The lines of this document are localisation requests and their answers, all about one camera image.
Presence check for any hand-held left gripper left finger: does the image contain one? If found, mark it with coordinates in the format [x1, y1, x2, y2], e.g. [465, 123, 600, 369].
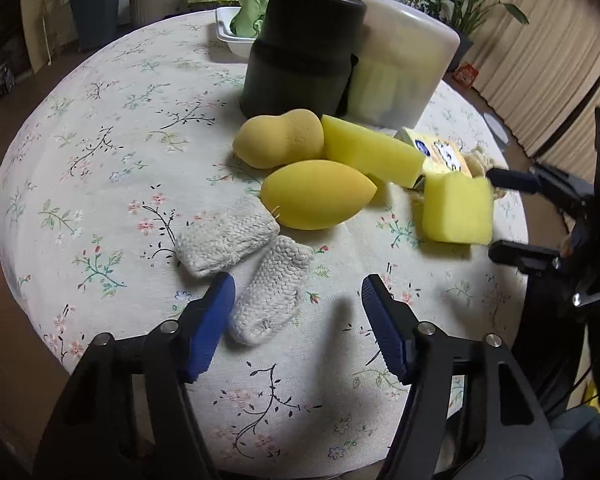
[32, 272, 237, 480]

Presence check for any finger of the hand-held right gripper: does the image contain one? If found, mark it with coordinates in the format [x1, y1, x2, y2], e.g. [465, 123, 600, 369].
[486, 160, 595, 216]
[487, 239, 581, 286]

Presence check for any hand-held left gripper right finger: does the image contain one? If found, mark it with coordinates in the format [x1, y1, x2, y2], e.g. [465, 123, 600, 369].
[361, 274, 566, 480]

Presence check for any beige knitted rope item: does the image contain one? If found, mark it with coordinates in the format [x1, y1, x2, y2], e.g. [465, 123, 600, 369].
[462, 146, 497, 179]

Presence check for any square yellow sponge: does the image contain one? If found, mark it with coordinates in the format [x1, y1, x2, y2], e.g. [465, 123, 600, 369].
[421, 172, 496, 246]

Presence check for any small beige knitted sock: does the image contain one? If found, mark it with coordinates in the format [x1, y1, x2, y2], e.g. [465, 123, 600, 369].
[228, 235, 314, 347]

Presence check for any yellow cartoon print packet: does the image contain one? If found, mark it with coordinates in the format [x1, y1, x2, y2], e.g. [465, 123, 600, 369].
[395, 126, 475, 178]

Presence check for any large beige knitted sock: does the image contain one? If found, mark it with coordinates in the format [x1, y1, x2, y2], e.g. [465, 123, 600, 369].
[174, 195, 281, 277]

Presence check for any long rectangular yellow sponge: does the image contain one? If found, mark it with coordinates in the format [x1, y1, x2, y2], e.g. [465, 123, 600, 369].
[321, 115, 427, 189]

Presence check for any egg-shaped yellow sponge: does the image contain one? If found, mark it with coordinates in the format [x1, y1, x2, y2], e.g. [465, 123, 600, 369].
[261, 160, 378, 231]

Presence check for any translucent plastic container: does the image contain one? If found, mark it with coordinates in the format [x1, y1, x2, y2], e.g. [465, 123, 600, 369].
[347, 0, 462, 128]

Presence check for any gourd-shaped yellow sponge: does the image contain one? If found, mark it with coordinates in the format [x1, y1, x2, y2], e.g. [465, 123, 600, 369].
[232, 108, 326, 170]

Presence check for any black cylindrical container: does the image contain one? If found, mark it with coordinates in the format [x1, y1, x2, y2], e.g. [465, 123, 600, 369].
[239, 0, 368, 120]

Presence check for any white plastic tray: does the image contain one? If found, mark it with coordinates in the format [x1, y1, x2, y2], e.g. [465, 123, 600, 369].
[215, 6, 261, 58]

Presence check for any green cloth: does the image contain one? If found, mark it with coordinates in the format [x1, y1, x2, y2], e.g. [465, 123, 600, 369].
[230, 0, 271, 40]

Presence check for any grey cylindrical bin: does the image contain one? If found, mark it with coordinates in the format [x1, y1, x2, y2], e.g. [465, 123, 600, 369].
[482, 110, 510, 147]

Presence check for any red snack bag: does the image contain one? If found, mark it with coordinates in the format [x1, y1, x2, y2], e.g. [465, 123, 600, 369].
[452, 62, 480, 90]

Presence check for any beige curtain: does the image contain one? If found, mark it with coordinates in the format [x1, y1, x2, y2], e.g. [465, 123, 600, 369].
[462, 0, 600, 161]

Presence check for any white pole stand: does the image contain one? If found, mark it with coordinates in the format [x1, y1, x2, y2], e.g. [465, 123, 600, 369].
[40, 15, 53, 67]

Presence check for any dark plant pot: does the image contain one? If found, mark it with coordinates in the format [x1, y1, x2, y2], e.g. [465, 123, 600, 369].
[69, 0, 123, 53]

